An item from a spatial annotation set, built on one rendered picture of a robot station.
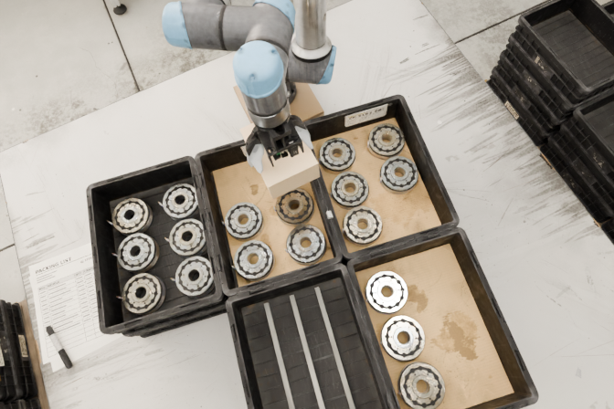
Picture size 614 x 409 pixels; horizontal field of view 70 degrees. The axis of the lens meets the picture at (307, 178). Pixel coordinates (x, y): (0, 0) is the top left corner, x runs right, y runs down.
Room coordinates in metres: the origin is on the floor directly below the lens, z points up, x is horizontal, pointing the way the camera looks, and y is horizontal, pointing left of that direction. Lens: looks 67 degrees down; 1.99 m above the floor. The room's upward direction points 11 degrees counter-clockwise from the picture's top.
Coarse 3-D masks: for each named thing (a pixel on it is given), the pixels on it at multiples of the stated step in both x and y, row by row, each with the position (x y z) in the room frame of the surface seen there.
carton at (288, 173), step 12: (264, 156) 0.44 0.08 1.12; (288, 156) 0.43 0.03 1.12; (300, 156) 0.42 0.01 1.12; (312, 156) 0.41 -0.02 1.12; (264, 168) 0.41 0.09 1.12; (276, 168) 0.40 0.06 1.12; (288, 168) 0.40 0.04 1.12; (300, 168) 0.39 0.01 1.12; (312, 168) 0.39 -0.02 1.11; (264, 180) 0.38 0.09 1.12; (276, 180) 0.37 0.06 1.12; (288, 180) 0.37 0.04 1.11; (300, 180) 0.38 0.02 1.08; (276, 192) 0.37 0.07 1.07
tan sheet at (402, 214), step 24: (312, 144) 0.59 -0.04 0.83; (360, 144) 0.56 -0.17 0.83; (360, 168) 0.49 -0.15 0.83; (384, 192) 0.40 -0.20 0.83; (408, 192) 0.39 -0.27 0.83; (336, 216) 0.36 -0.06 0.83; (384, 216) 0.34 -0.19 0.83; (408, 216) 0.32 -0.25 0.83; (432, 216) 0.31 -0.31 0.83; (384, 240) 0.27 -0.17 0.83
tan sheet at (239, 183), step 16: (224, 176) 0.54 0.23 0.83; (240, 176) 0.53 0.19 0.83; (256, 176) 0.52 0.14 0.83; (224, 192) 0.49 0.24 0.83; (240, 192) 0.48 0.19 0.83; (256, 192) 0.48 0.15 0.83; (224, 208) 0.44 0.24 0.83; (272, 208) 0.42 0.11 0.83; (272, 224) 0.37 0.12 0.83; (304, 224) 0.36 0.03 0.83; (320, 224) 0.35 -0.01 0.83; (272, 240) 0.33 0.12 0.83; (288, 256) 0.28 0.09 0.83; (272, 272) 0.24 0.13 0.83
